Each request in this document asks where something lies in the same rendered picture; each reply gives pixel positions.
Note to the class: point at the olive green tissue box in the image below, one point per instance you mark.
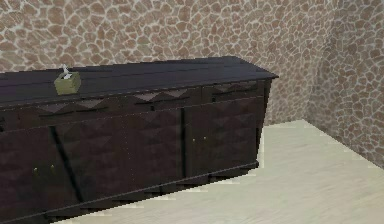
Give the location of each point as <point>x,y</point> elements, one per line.
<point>67,84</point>

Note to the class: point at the dark wooden sideboard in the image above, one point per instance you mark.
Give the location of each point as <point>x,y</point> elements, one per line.
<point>140,140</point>

